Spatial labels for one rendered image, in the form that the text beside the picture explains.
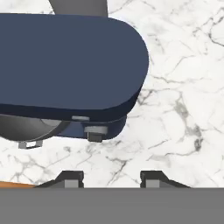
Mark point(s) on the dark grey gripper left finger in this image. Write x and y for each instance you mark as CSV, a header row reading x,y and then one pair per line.
x,y
70,176

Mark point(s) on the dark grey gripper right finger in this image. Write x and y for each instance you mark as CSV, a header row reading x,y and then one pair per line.
x,y
153,176

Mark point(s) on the grey metal mixer bowl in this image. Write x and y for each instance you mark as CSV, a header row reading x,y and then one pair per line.
x,y
23,128

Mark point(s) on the navy blue stand mixer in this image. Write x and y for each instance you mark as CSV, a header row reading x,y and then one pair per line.
x,y
70,64

